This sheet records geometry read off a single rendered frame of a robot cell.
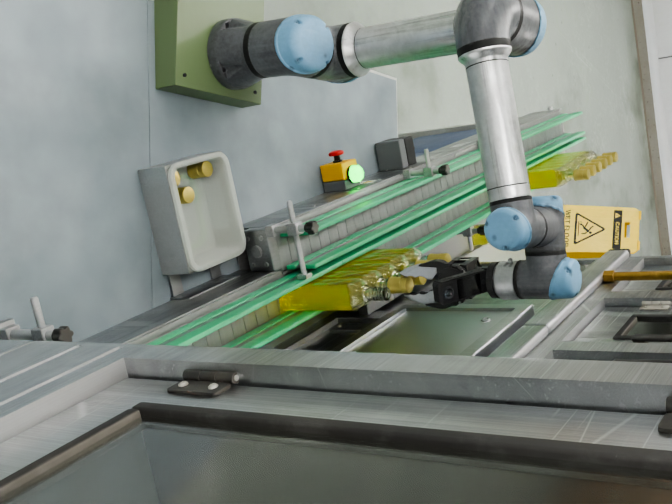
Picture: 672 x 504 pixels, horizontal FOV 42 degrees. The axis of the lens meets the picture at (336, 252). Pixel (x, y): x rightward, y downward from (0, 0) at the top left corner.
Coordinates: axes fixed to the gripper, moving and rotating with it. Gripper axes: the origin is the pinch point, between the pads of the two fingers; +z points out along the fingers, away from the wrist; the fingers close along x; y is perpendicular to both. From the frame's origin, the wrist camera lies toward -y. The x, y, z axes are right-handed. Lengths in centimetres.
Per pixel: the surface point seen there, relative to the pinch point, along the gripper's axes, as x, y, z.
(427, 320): -12.6, 13.6, 4.7
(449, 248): -11, 70, 27
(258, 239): 13.4, -8.4, 29.5
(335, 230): 8.7, 16.7, 27.3
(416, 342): -12.7, 0.1, 0.1
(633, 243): -81, 332, 56
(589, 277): -13, 45, -22
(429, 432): 21, -102, -64
